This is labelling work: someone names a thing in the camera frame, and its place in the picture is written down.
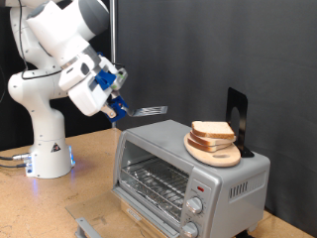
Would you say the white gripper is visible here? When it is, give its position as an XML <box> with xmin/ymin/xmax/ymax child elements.
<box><xmin>58</xmin><ymin>59</ymin><xmax>122</xmax><ymax>120</ymax></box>

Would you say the silver oven knob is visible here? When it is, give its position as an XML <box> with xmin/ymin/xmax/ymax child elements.
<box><xmin>185</xmin><ymin>196</ymin><xmax>204</xmax><ymax>215</ymax></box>
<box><xmin>180</xmin><ymin>221</ymin><xmax>200</xmax><ymax>238</ymax></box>

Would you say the metal wire oven rack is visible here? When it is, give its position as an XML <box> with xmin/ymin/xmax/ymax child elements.
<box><xmin>119</xmin><ymin>157</ymin><xmax>190</xmax><ymax>222</ymax></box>

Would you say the vertical metal pole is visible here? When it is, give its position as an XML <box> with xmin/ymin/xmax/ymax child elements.
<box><xmin>109</xmin><ymin>0</ymin><xmax>119</xmax><ymax>129</ymax></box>

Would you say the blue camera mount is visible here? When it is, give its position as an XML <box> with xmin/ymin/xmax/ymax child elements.
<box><xmin>94</xmin><ymin>68</ymin><xmax>117</xmax><ymax>91</ymax></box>

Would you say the black base cable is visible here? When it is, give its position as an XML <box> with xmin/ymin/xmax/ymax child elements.
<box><xmin>0</xmin><ymin>162</ymin><xmax>28</xmax><ymax>170</ymax></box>

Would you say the glass oven door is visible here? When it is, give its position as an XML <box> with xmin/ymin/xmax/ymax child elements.
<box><xmin>64</xmin><ymin>189</ymin><xmax>169</xmax><ymax>238</ymax></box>

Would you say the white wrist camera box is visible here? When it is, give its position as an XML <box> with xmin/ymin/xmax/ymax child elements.
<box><xmin>97</xmin><ymin>54</ymin><xmax>129</xmax><ymax>92</ymax></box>

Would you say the black cable with silver plug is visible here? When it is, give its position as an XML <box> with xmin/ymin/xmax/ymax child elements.
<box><xmin>0</xmin><ymin>152</ymin><xmax>33</xmax><ymax>163</ymax></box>

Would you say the black backdrop curtain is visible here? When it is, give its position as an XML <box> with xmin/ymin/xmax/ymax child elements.
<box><xmin>0</xmin><ymin>0</ymin><xmax>113</xmax><ymax>152</ymax></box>

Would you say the black metal bookend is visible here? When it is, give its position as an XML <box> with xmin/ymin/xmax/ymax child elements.
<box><xmin>225</xmin><ymin>86</ymin><xmax>256</xmax><ymax>159</ymax></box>

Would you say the silver toaster oven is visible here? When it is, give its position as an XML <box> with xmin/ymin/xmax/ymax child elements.
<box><xmin>111</xmin><ymin>119</ymin><xmax>271</xmax><ymax>238</ymax></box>

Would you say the dark grey backdrop curtain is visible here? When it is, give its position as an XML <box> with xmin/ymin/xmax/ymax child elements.
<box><xmin>117</xmin><ymin>0</ymin><xmax>317</xmax><ymax>238</ymax></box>

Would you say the oval wooden cutting board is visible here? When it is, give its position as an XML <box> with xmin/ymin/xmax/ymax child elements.
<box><xmin>183</xmin><ymin>132</ymin><xmax>242</xmax><ymax>169</ymax></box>

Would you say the metal spatula with blue block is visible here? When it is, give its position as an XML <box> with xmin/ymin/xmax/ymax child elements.
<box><xmin>104</xmin><ymin>94</ymin><xmax>168</xmax><ymax>124</ymax></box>

